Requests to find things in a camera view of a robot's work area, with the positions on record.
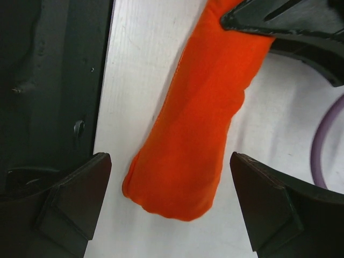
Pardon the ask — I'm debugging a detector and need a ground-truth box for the orange t shirt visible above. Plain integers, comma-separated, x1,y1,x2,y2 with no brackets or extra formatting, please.
122,1,273,221

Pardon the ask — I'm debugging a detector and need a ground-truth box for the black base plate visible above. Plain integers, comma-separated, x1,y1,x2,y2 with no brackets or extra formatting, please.
1,1,113,192

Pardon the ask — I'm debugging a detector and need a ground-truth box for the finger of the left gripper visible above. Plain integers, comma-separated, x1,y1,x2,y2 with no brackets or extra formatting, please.
220,0,343,87

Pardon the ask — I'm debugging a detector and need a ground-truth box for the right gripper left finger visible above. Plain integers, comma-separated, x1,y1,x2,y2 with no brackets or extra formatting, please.
1,153,111,257

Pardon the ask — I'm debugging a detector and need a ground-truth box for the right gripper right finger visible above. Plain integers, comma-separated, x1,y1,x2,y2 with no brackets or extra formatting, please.
230,152,343,257

